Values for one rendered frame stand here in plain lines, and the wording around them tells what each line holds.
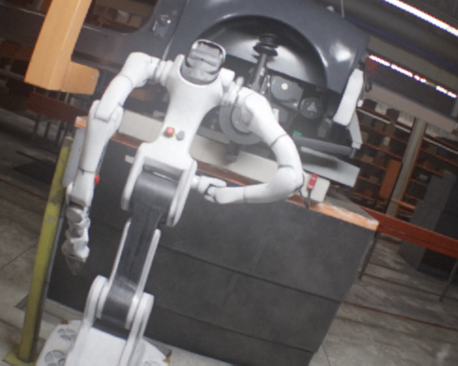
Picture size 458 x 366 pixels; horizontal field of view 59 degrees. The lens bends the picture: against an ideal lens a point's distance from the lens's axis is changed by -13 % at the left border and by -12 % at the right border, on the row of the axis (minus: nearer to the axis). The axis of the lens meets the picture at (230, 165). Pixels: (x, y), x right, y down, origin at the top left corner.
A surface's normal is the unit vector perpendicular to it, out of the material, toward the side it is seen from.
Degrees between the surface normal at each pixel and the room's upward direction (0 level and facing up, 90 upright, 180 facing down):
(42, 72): 90
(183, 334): 90
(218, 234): 90
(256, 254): 90
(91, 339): 52
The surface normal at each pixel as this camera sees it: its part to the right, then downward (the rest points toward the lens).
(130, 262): 0.00, 0.08
